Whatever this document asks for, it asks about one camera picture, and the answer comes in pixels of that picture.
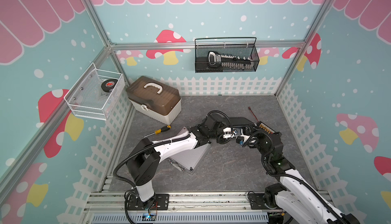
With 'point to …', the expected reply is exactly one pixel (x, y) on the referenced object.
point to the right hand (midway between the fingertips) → (253, 125)
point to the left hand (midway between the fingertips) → (231, 131)
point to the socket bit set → (232, 62)
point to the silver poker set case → (189, 160)
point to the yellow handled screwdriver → (158, 131)
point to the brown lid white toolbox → (159, 101)
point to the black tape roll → (108, 84)
